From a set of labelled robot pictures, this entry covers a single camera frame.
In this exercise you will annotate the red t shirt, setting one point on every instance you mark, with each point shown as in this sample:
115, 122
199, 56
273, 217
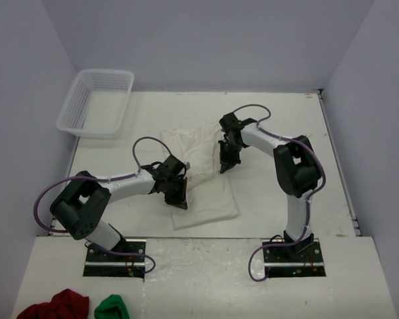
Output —
65, 304

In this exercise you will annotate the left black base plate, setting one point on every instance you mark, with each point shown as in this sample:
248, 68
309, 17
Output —
101, 264

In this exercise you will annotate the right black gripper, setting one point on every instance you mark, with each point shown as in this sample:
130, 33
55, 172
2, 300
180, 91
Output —
227, 161

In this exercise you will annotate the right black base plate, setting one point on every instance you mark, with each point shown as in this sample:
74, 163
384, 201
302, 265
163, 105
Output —
280, 262

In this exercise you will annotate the white t shirt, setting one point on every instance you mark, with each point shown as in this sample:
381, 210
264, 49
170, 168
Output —
209, 193

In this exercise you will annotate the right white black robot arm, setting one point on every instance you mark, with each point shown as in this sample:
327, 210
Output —
297, 169

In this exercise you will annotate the green t shirt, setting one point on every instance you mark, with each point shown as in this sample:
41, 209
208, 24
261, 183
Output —
112, 307

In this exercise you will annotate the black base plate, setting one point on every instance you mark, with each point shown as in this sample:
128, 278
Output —
280, 262
101, 264

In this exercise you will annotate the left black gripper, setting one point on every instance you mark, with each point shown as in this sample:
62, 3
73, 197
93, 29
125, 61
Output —
178, 200

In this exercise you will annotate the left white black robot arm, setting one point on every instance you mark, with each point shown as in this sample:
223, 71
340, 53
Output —
80, 206

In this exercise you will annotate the white plastic basket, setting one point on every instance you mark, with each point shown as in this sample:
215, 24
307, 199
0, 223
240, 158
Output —
96, 104

